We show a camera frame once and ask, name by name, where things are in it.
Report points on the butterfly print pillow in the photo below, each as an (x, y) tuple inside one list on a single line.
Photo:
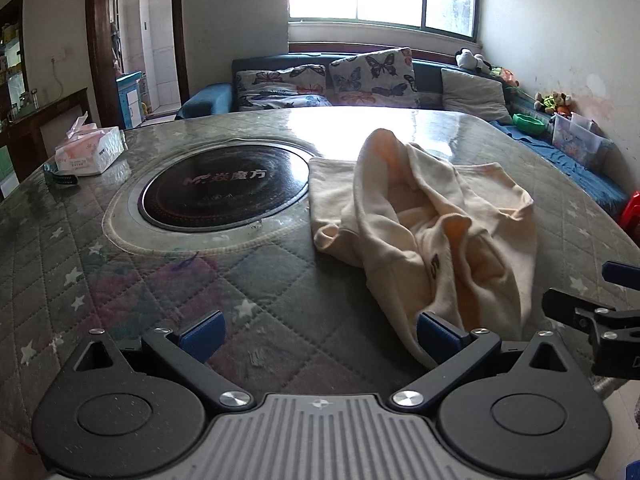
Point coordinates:
[(285, 101), (280, 79), (375, 75)]

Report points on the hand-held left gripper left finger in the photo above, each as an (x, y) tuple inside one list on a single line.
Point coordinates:
[(202, 336)]

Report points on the panda plush toy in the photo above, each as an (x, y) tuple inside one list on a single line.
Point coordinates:
[(467, 59)]

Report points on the green white box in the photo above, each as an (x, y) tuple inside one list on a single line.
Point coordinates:
[(7, 170)]

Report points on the blue sofa blanket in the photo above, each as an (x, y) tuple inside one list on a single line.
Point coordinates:
[(575, 170)]

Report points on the blue sofa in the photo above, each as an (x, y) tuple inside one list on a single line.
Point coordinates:
[(210, 102)]

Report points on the light blue cabinet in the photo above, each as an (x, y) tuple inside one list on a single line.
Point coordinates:
[(129, 100)]

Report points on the black round induction cooktop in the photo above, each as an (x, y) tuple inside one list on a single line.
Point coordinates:
[(225, 185)]

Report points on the green yellow plush toy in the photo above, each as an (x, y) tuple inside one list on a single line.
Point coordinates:
[(549, 103)]

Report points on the blue plastic object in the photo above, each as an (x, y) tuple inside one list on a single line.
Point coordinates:
[(634, 474)]

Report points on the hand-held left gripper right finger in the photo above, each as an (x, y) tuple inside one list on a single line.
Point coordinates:
[(440, 335)]

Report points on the pink white tissue pack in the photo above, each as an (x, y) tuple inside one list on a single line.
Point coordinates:
[(95, 152)]

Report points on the red plastic stool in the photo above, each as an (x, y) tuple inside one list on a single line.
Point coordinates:
[(631, 217)]

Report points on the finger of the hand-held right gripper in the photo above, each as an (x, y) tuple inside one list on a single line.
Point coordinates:
[(622, 273), (570, 306)]

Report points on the brown plush toy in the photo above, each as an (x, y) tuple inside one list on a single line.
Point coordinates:
[(565, 100)]

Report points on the clear plastic storage box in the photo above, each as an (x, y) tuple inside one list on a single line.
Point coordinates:
[(580, 142)]

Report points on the cream sweatshirt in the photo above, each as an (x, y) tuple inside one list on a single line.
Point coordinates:
[(400, 220)]

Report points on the dark wooden sideboard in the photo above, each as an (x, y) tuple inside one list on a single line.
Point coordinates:
[(45, 120)]

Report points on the green orange plush toy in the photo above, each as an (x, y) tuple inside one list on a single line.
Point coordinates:
[(506, 76)]

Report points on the wooden wall shelf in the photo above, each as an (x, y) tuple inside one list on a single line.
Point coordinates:
[(12, 55)]

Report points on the grey cushion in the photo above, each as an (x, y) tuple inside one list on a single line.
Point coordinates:
[(475, 95)]

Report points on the green bowl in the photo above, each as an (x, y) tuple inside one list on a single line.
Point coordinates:
[(529, 123)]

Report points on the dark wooden door frame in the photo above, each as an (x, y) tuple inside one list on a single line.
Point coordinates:
[(97, 50)]

